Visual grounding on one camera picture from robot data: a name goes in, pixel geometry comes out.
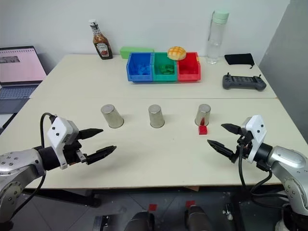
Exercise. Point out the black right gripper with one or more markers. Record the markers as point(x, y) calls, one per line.
point(244, 144)

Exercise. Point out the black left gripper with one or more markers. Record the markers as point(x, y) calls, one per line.
point(73, 154)

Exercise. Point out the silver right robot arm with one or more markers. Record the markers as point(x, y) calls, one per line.
point(286, 166)

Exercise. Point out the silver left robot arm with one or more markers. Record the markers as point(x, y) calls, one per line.
point(16, 166)

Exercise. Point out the red toy brick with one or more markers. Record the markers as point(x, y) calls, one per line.
point(203, 130)

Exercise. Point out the steel cup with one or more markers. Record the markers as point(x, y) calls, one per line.
point(156, 116)
point(203, 115)
point(111, 116)

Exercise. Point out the grey handheld controller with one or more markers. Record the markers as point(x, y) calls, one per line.
point(243, 82)

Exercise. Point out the black table leg base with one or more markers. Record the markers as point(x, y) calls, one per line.
point(62, 196)

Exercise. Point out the red plastic bin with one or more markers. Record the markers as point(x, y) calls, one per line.
point(188, 68)

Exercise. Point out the black cloth pouch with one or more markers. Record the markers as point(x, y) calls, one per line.
point(239, 59)

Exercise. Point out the dark rounded robot foot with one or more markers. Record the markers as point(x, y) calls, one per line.
point(197, 219)
point(140, 221)

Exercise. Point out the blue toy bricks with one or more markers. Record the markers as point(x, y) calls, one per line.
point(142, 69)

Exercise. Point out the blue plastic bin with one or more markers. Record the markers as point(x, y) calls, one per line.
point(139, 67)

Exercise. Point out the green toy bricks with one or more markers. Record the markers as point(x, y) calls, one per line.
point(167, 69)

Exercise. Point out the green plastic bin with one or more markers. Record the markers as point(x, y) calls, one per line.
point(165, 68)

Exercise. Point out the yellow melon bread bun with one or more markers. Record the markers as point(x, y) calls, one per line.
point(176, 53)

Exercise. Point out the brown sauce bottle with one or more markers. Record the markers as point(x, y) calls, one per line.
point(102, 43)

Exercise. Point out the green rectangular box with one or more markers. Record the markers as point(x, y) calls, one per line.
point(134, 51)

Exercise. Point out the clear bottle with green cap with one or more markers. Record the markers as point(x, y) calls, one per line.
point(216, 36)

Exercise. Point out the open laptop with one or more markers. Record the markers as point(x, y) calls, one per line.
point(16, 72)

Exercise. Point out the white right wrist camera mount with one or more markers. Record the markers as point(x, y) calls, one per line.
point(256, 134)

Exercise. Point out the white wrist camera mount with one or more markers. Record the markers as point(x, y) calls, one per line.
point(256, 134)
point(57, 134)

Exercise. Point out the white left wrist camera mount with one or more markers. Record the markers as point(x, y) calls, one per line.
point(57, 134)

